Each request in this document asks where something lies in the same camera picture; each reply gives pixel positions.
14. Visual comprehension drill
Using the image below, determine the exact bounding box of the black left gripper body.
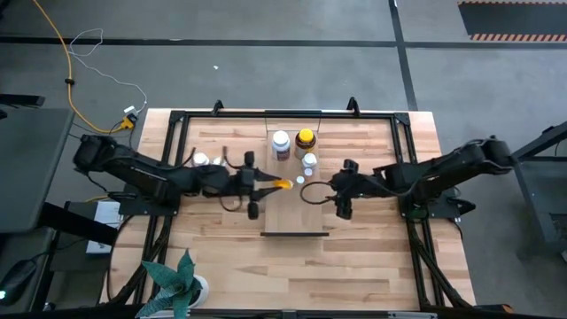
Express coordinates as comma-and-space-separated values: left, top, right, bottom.
229, 151, 260, 222

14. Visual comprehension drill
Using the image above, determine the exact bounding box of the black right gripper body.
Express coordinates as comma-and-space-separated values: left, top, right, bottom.
330, 158, 361, 222

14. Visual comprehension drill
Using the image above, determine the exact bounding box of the large white bottle purple label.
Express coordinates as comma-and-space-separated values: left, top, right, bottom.
271, 129, 292, 162

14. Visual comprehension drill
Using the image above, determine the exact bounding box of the brown bottle yellow cap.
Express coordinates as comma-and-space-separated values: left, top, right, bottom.
294, 128, 317, 160

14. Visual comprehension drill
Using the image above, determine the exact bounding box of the light wooden tray board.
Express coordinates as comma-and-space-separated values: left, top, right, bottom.
260, 109, 330, 237

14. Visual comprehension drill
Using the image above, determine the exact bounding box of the white round plant pot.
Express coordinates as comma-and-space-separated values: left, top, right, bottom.
188, 274, 210, 310

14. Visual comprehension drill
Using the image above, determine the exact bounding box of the green leafy plant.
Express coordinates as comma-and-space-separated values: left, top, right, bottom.
135, 248, 203, 319

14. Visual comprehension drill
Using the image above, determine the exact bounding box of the white box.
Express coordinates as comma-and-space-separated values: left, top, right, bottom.
85, 199, 124, 255

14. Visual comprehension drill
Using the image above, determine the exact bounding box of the black metal stand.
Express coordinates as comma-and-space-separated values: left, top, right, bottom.
486, 120, 567, 258

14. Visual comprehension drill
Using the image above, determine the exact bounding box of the grey desk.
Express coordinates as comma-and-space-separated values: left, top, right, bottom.
0, 107, 75, 235

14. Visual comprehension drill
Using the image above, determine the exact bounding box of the black mat with hazard stripes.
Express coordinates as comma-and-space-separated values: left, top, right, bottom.
457, 0, 567, 43

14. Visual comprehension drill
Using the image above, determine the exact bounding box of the black computer mouse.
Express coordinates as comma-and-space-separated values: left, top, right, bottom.
0, 259, 37, 307

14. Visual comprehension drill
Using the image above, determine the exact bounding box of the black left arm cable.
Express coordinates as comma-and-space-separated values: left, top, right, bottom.
219, 145, 245, 214

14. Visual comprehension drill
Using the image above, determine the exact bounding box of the black right arm cable loop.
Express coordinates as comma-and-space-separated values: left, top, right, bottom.
299, 180, 338, 206

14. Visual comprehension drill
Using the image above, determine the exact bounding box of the black table frame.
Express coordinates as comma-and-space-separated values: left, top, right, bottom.
105, 108, 478, 314

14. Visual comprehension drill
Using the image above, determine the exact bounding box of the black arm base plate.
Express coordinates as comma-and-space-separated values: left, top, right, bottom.
110, 190, 181, 217
396, 183, 478, 222

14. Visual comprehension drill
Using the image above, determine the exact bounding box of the white cable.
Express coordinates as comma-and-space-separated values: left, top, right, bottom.
68, 27, 149, 114

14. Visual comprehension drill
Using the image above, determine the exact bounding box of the yellow cable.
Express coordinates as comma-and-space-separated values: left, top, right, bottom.
31, 0, 136, 134

